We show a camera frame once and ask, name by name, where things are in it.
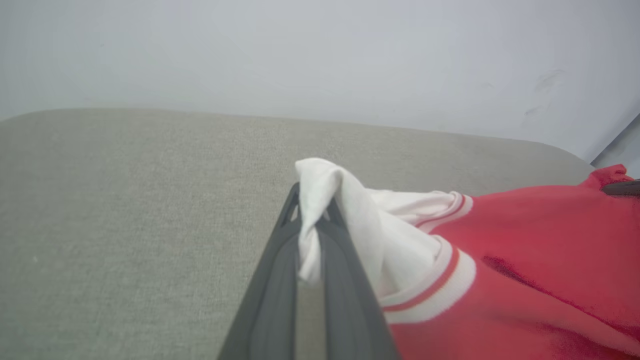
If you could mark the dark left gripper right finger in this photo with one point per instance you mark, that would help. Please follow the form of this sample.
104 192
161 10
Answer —
350 325

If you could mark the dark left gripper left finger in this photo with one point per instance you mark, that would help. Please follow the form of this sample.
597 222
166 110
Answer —
270 320

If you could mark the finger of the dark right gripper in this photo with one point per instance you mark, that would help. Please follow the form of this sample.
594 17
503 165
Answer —
622 188

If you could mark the red and white garment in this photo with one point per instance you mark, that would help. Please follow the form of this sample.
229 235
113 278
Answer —
525 260

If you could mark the grey fabric sofa cushion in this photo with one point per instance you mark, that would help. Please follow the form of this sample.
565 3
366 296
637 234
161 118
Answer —
125 225

